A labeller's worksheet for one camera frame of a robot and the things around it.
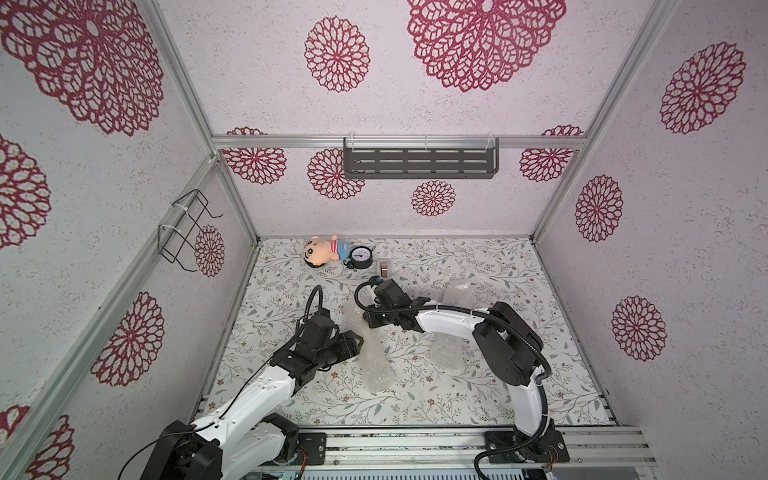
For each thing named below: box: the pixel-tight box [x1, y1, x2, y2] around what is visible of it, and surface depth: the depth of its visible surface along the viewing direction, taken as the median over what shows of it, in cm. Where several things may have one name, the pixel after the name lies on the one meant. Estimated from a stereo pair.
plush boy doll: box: [303, 234, 352, 267], surface depth 108 cm
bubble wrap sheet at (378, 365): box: [342, 297, 398, 393], surface depth 89 cm
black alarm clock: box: [343, 246, 373, 269], surface depth 114 cm
